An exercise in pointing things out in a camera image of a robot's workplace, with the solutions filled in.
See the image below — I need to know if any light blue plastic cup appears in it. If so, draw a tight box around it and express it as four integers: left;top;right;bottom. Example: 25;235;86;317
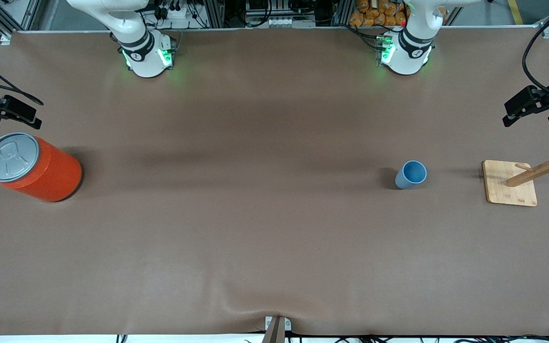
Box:
395;161;427;190

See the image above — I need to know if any wooden cup rack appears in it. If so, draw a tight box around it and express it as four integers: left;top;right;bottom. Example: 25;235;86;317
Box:
482;128;549;207

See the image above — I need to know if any orange can with grey lid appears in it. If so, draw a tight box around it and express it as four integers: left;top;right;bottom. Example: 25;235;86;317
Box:
0;132;83;203

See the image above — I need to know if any orange packaged snacks pile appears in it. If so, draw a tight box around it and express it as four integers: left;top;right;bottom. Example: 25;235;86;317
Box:
349;0;409;28

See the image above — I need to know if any white power strip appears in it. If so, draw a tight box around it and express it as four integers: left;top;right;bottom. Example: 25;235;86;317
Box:
158;0;198;20

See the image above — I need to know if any white terminal strip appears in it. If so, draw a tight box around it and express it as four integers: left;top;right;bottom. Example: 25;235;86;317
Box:
264;17;316;28

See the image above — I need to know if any brown table mat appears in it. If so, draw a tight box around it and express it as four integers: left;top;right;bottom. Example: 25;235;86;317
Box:
0;26;549;336

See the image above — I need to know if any grey metal table clamp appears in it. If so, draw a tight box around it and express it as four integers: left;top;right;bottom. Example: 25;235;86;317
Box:
261;315;292;343

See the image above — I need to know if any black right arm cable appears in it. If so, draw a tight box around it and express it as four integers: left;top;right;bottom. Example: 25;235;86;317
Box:
0;52;45;106

